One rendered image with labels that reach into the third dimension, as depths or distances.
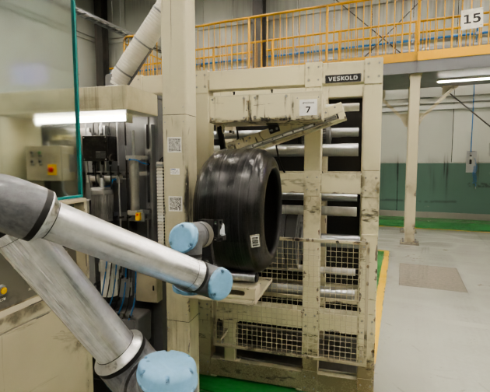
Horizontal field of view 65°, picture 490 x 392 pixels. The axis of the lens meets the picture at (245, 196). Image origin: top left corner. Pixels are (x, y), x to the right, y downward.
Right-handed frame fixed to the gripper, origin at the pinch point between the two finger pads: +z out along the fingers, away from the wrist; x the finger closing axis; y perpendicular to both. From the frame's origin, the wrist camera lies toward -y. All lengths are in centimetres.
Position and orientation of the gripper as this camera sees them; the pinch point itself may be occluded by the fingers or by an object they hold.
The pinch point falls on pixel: (221, 236)
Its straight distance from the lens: 152.3
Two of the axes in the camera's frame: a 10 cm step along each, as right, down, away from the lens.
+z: 2.8, 0.4, 9.6
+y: 0.3, -10.0, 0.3
